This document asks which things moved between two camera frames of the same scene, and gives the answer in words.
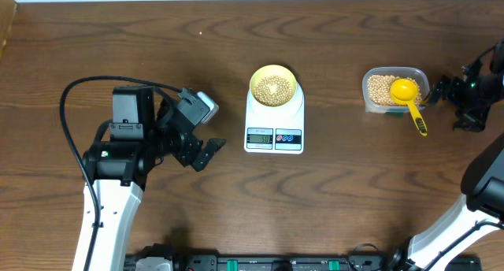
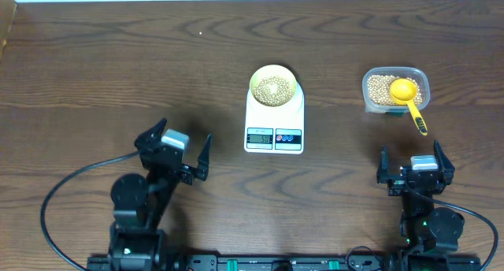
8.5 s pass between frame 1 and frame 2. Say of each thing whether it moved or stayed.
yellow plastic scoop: stayed
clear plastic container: stayed
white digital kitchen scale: stayed
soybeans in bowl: stayed
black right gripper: moved
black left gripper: moved
